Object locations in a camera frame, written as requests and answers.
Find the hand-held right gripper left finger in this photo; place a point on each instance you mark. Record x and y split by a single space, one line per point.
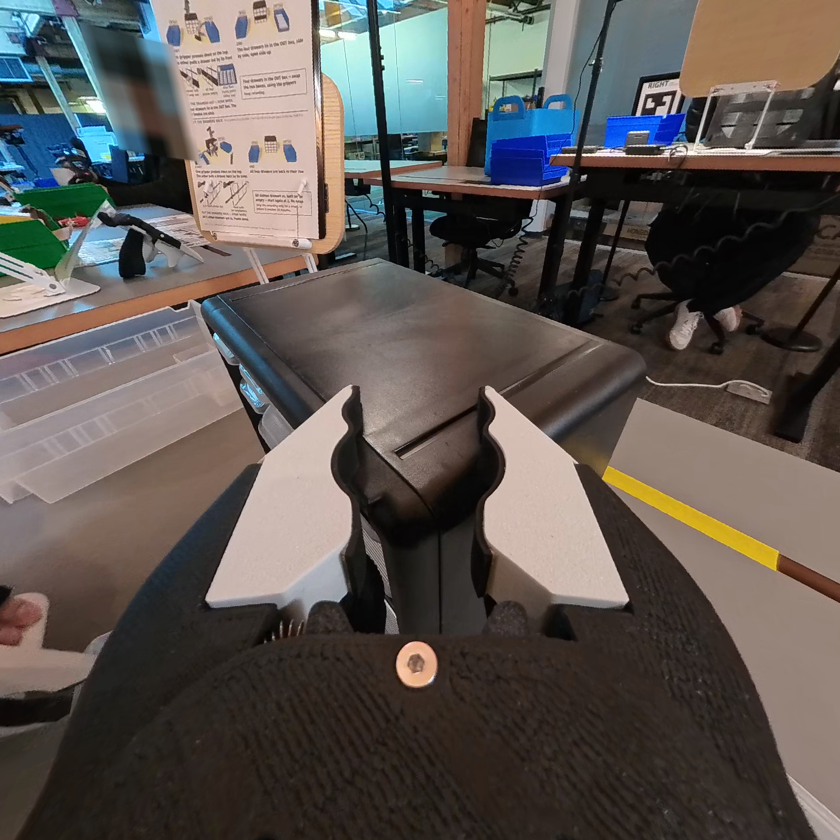
282 525

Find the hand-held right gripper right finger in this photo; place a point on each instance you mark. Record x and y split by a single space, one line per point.
551 525

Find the rows of small clear drawers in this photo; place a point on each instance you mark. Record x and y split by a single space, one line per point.
262 426

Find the large clear plastic bin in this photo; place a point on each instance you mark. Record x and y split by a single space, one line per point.
98 407

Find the black drawer cabinet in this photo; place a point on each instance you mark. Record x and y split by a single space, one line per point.
407 328

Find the person's left hand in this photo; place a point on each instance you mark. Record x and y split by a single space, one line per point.
16 623

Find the yellow tape strip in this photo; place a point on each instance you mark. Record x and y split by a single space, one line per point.
689 515

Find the white power strip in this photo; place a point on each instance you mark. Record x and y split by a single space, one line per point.
748 390

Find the black round base stand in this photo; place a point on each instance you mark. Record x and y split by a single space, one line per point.
794 340

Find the black white pistol grip tool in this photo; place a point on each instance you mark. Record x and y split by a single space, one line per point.
134 253

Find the grey metal stand base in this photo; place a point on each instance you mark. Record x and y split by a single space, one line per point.
59 295

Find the stack of blue bins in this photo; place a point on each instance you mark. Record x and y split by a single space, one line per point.
525 167

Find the green bins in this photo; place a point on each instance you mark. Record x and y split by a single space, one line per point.
33 243

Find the small blue bin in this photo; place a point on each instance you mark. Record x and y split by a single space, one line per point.
623 131

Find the black pole stand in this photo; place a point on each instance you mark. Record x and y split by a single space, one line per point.
380 131

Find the wooden instruction board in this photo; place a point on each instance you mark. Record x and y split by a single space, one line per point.
262 118

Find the wooden pillar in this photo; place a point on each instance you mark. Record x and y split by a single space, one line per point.
466 98

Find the black white tag sign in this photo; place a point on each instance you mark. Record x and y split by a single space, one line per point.
656 98

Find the clear acrylic stand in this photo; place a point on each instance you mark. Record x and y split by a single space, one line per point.
754 118

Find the beige rounded wooden board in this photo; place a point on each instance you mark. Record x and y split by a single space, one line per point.
754 39

